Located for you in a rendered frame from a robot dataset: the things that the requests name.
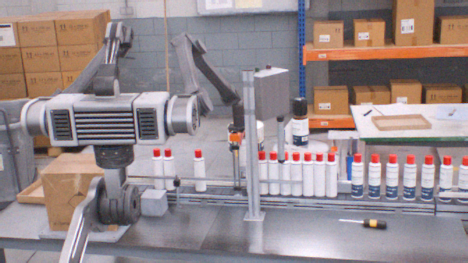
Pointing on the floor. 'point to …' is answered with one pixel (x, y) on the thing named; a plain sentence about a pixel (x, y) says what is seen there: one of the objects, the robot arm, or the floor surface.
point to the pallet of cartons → (47, 56)
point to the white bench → (439, 135)
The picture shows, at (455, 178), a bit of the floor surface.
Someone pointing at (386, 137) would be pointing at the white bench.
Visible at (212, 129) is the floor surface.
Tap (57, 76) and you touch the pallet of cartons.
